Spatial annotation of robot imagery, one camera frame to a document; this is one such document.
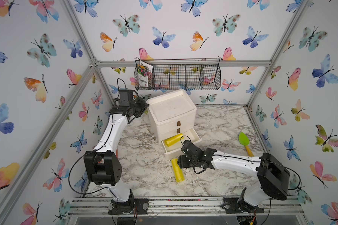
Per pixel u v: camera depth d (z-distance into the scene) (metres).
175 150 0.84
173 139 0.98
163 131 0.84
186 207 0.75
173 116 0.83
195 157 0.63
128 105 0.63
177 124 0.86
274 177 0.43
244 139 1.01
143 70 0.89
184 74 0.93
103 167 0.45
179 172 0.83
